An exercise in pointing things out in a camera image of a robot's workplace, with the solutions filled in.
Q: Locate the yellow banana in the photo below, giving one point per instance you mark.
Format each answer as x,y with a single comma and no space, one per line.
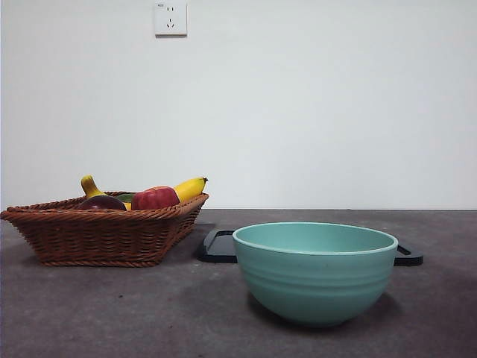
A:
190,188

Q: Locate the green round fruit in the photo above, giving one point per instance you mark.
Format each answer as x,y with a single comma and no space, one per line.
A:
126,196

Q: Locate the dark red plum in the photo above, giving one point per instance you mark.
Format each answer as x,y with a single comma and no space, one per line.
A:
100,203

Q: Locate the white wall socket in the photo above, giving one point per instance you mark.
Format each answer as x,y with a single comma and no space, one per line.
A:
170,18

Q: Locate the brown wicker basket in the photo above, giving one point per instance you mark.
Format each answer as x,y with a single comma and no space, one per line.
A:
100,235

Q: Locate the red apple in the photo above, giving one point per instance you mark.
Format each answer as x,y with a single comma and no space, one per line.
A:
154,197

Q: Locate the black rectangular tray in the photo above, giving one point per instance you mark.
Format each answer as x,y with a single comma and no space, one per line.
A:
216,250

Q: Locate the teal ribbed bowl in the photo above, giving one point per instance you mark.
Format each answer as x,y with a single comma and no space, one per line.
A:
316,283

